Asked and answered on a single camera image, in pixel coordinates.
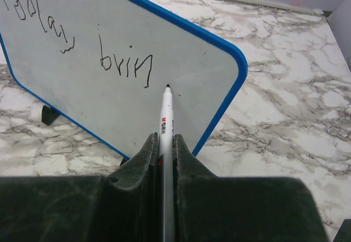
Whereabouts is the black whiteboard stand foot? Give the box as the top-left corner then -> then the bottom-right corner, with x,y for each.
120,158 -> 129,167
41,105 -> 60,126

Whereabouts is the black flat pad right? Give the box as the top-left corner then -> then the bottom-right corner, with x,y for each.
333,219 -> 351,242

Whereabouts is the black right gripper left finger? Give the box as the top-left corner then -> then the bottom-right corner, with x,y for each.
1,133 -> 158,241

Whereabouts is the blue-framed whiteboard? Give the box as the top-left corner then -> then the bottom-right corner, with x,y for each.
1,0 -> 248,158

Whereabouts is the white black whiteboard marker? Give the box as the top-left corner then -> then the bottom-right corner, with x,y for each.
159,85 -> 175,241

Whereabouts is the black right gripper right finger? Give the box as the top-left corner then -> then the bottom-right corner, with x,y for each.
173,134 -> 328,241

